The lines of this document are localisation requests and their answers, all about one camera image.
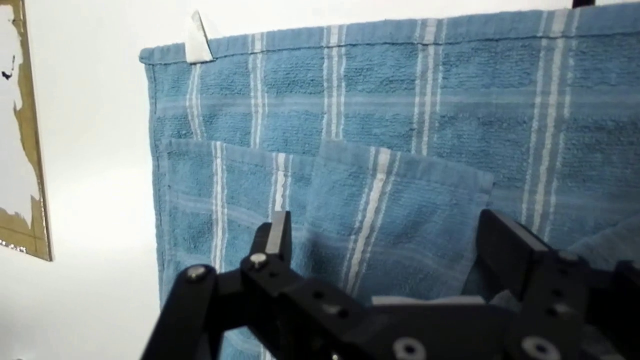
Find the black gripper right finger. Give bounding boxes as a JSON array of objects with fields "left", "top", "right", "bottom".
[{"left": 466, "top": 209, "right": 640, "bottom": 360}]

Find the blue striped towel cloth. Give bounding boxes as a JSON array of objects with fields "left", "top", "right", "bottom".
[{"left": 139, "top": 3, "right": 640, "bottom": 360}]

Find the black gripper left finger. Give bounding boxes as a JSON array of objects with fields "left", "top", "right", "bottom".
[{"left": 143, "top": 210, "right": 403, "bottom": 360}]

